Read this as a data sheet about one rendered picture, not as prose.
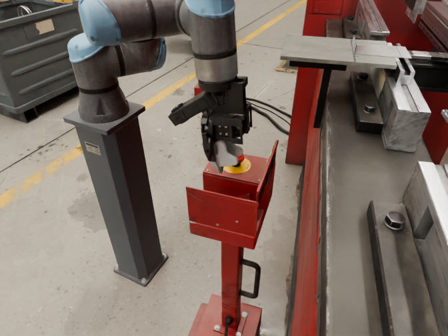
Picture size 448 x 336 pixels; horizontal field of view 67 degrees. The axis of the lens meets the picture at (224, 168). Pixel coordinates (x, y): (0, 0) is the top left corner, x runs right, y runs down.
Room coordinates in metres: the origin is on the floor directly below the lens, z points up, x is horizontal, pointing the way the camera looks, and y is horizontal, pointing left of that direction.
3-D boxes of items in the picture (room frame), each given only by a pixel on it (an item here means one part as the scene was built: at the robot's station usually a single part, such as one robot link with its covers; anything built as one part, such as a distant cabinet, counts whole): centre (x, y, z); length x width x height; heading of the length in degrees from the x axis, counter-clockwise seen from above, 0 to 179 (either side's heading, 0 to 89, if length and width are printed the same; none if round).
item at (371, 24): (1.36, -0.56, 0.92); 0.50 x 0.06 x 0.10; 166
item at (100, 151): (0.95, 0.37, 0.39); 0.18 x 0.18 x 0.77; 63
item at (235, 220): (0.61, -0.02, 0.75); 0.20 x 0.16 x 0.18; 162
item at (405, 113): (0.77, -0.42, 0.92); 0.39 x 0.06 x 0.10; 166
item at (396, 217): (0.35, -0.25, 0.91); 0.03 x 0.03 x 0.02
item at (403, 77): (0.81, -0.42, 0.99); 0.20 x 0.03 x 0.03; 166
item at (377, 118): (0.80, -0.36, 0.89); 0.30 x 0.05 x 0.03; 166
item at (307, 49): (0.86, -0.28, 1.00); 0.26 x 0.18 x 0.01; 76
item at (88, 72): (0.95, 0.37, 0.94); 0.13 x 0.12 x 0.14; 119
